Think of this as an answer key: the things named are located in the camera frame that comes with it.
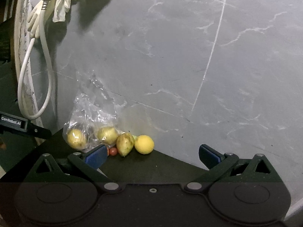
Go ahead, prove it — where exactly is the small red cherry tomato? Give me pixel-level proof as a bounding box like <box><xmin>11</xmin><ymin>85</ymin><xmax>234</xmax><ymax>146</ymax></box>
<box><xmin>108</xmin><ymin>147</ymin><xmax>118</xmax><ymax>156</ymax></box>

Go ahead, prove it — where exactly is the white hose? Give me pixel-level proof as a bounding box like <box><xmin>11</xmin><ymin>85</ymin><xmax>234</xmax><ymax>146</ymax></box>
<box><xmin>17</xmin><ymin>0</ymin><xmax>55</xmax><ymax>120</ymax></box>

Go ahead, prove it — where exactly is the yellow round lemon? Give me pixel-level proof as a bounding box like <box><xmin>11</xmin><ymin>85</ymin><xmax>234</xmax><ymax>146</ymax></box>
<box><xmin>135</xmin><ymin>135</ymin><xmax>155</xmax><ymax>155</ymax></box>

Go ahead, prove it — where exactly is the clear plastic bag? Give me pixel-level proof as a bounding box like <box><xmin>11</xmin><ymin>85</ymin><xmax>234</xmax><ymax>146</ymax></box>
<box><xmin>63</xmin><ymin>72</ymin><xmax>121</xmax><ymax>152</ymax></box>

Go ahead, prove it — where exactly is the yellow fruit in bag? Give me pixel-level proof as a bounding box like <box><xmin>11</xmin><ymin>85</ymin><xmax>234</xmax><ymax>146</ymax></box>
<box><xmin>67</xmin><ymin>129</ymin><xmax>87</xmax><ymax>150</ymax></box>
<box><xmin>97</xmin><ymin>127</ymin><xmax>118</xmax><ymax>145</ymax></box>

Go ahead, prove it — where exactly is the cream rubber glove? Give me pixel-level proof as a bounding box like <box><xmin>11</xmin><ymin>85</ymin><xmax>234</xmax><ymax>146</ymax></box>
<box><xmin>27</xmin><ymin>0</ymin><xmax>76</xmax><ymax>38</ymax></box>

